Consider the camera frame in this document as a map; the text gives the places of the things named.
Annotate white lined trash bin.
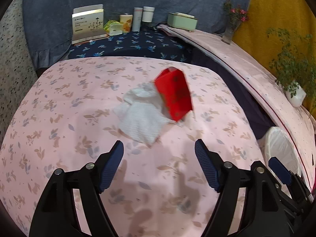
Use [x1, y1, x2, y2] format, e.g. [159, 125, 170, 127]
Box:
[258, 126, 303, 198]

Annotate blue velvet sofa cover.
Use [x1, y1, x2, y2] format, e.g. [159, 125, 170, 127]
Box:
[23, 0, 250, 69]

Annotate small green white packet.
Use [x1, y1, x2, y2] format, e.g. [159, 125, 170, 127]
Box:
[103, 20, 123, 36]

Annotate pink dotted bench cover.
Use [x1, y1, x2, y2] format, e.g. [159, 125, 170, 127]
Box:
[159, 24, 315, 188]

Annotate green leafy plant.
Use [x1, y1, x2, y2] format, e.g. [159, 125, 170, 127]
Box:
[267, 27, 315, 101]

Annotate white tissue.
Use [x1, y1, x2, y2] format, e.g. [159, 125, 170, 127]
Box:
[114, 82, 185, 146]

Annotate white cylindrical jar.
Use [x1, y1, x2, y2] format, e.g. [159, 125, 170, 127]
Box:
[142, 7, 155, 23]

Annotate mint green tissue box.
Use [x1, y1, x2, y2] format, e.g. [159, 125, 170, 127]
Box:
[167, 12, 198, 31]

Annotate yellow mustard cloth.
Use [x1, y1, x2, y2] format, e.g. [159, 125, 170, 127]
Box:
[232, 0, 315, 76]

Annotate white card box stand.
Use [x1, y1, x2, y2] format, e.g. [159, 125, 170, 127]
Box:
[72, 4, 107, 44]

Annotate navy floral cloth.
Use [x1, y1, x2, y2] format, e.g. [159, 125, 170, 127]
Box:
[68, 28, 192, 63]

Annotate glass vase pink flowers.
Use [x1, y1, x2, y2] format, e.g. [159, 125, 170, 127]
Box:
[222, 0, 249, 44]

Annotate yellow flower printed box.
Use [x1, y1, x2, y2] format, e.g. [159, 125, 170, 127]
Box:
[119, 14, 133, 33]

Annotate pink floral tablecloth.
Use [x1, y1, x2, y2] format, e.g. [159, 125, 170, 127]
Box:
[1, 57, 263, 236]

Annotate white ceramic plant pot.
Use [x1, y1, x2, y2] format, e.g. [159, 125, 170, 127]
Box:
[285, 81, 306, 108]

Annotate tall white tube bottle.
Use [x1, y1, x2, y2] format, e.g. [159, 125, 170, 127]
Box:
[131, 7, 142, 32]

